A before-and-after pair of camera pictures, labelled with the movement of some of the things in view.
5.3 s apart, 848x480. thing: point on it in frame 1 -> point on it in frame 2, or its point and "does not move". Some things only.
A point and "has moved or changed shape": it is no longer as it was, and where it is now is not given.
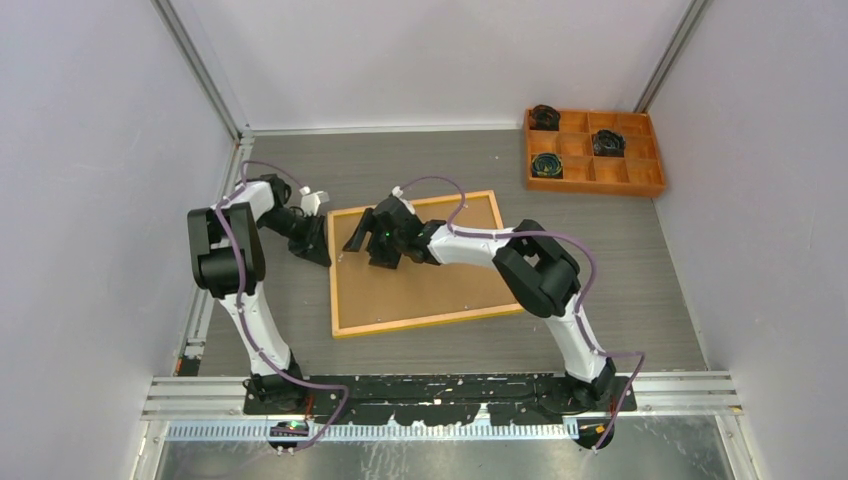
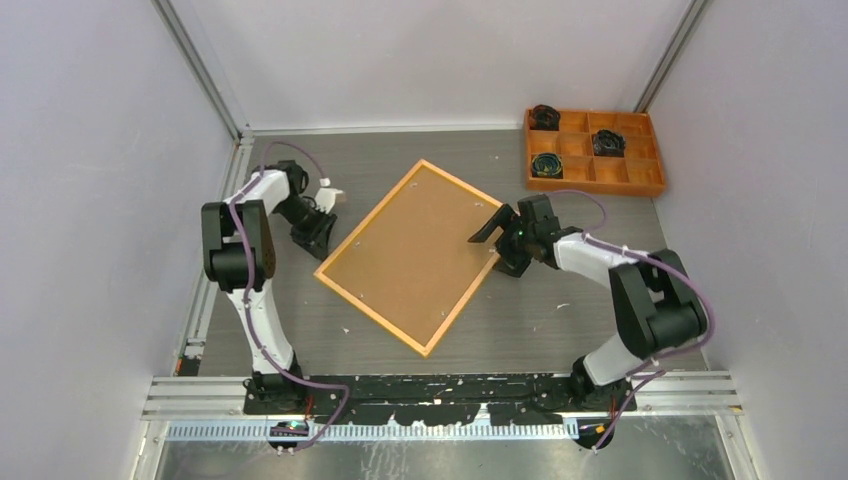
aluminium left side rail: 189,360 does not move
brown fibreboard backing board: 368,295 has moved or changed shape
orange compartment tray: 638,172 does not move
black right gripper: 380,257 -> 501,219
